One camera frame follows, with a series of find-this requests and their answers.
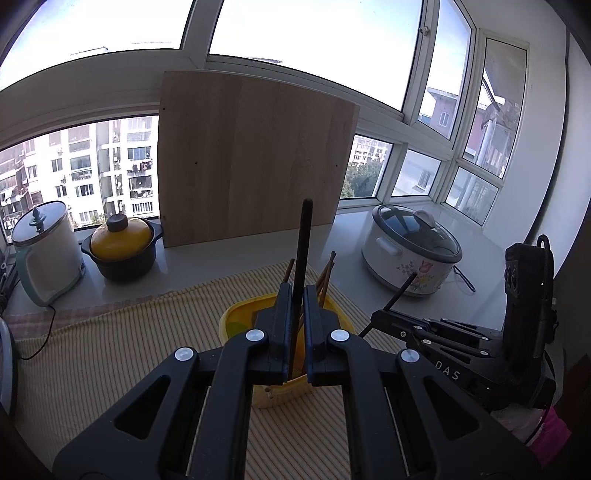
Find black tripod stand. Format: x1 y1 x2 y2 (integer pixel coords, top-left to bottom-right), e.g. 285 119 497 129
0 263 14 315

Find teal electric cooker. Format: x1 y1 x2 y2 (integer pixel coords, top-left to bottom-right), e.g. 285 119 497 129
10 200 87 308

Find striped tablecloth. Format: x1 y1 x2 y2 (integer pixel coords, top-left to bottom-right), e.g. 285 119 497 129
11 261 407 480

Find rice cooker black cable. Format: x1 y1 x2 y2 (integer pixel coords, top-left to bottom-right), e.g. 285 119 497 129
450 265 476 294

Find green plastic spoon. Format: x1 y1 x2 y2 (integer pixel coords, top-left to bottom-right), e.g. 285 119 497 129
225 318 254 339

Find white window frame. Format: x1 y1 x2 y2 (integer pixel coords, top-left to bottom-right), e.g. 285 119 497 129
0 0 532 245

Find ring light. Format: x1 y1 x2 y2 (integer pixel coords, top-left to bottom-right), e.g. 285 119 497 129
0 318 20 416

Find teal cooker black cable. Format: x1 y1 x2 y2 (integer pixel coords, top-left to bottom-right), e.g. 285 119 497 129
18 305 57 361

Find white floral rice cooker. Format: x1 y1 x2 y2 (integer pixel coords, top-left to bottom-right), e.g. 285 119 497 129
361 203 463 298

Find apartment buildings outside window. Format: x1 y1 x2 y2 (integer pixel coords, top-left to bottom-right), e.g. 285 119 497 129
0 115 160 245

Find person's right forearm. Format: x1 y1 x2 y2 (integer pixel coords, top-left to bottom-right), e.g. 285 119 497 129
489 404 575 469

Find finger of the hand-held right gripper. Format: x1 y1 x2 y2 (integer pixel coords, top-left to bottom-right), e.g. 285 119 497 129
368 322 491 366
370 309 505 343

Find black clay pot yellow lid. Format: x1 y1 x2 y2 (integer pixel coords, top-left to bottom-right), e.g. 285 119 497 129
81 213 164 282

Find yellow plastic container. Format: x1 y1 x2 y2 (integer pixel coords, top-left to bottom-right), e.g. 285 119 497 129
218 295 356 409

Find checked cloth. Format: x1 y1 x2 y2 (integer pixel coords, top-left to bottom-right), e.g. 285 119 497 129
4 288 195 340

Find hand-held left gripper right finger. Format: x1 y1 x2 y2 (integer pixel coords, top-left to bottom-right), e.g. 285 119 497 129
304 284 544 480

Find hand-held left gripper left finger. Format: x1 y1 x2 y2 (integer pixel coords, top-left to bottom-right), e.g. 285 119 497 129
52 281 295 480

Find large light wooden board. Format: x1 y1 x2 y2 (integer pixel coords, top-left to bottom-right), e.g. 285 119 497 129
158 70 361 250

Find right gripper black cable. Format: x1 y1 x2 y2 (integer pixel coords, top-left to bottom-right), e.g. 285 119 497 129
533 233 571 356

